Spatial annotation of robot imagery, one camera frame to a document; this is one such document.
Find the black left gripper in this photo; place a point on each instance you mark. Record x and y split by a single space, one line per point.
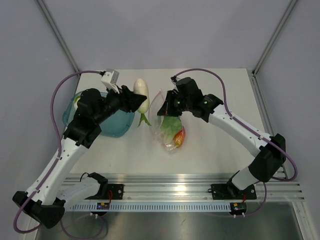
134 99

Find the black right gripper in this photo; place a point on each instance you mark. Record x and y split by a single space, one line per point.
167 109

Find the green lettuce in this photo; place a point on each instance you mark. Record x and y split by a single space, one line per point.
170 126

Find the clear pink zip top bag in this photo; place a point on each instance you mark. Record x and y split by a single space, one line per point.
166 143

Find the red orange mango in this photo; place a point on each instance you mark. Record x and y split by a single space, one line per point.
179 138

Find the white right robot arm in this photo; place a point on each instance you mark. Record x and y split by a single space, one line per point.
267 150

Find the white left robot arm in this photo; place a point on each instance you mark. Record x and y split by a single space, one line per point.
43 201

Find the teal plastic container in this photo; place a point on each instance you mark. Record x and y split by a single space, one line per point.
115 126

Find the white cauliflower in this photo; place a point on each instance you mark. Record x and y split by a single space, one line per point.
75 101

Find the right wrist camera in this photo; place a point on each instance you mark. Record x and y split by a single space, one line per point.
174 79

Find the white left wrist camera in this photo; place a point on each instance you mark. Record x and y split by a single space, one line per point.
109 79

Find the aluminium frame rail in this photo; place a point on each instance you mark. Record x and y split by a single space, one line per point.
192 187

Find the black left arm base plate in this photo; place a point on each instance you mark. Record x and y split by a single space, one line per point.
113 191

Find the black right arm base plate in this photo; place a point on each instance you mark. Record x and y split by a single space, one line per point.
222 191

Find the white slotted cable duct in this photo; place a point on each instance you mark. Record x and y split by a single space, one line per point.
151 207

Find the left aluminium corner post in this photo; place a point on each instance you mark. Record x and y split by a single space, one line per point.
49 19

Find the aluminium corner post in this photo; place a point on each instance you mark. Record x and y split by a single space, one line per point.
275 35
49 19

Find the right aluminium corner post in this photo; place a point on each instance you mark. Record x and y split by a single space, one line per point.
275 35

